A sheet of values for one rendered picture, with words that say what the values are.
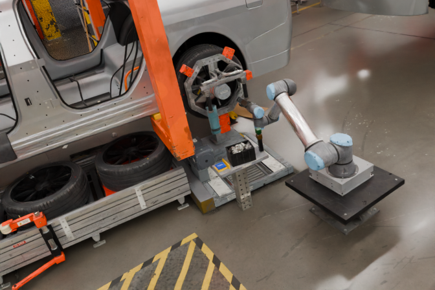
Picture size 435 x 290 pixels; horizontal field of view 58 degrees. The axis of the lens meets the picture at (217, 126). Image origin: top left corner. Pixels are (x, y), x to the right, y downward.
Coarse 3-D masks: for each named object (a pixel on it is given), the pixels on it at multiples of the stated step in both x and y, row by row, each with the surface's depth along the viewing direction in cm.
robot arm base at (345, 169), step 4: (352, 160) 278; (332, 164) 281; (336, 164) 278; (340, 164) 276; (344, 164) 275; (348, 164) 276; (352, 164) 278; (328, 168) 287; (332, 168) 281; (336, 168) 278; (340, 168) 277; (344, 168) 276; (348, 168) 276; (352, 168) 278; (332, 172) 281; (336, 172) 279; (340, 172) 277; (344, 172) 278; (348, 172) 277; (352, 172) 278; (340, 176) 278; (344, 176) 277
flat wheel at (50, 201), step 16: (32, 176) 343; (48, 176) 351; (64, 176) 334; (80, 176) 327; (16, 192) 329; (32, 192) 346; (48, 192) 324; (64, 192) 308; (80, 192) 322; (16, 208) 300; (32, 208) 298; (48, 208) 303; (64, 208) 310; (32, 224) 305
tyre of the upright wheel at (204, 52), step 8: (192, 48) 352; (200, 48) 346; (208, 48) 341; (216, 48) 343; (184, 56) 345; (192, 56) 337; (200, 56) 338; (208, 56) 341; (232, 56) 351; (176, 64) 351; (184, 64) 337; (192, 64) 337; (240, 64) 357; (176, 72) 345; (184, 80) 340; (184, 88) 342; (184, 96) 345; (184, 104) 348; (192, 112) 354
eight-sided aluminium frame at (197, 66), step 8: (216, 56) 335; (224, 56) 338; (200, 64) 331; (192, 80) 334; (240, 88) 358; (192, 96) 339; (240, 96) 360; (192, 104) 342; (232, 104) 359; (200, 112) 348; (224, 112) 359
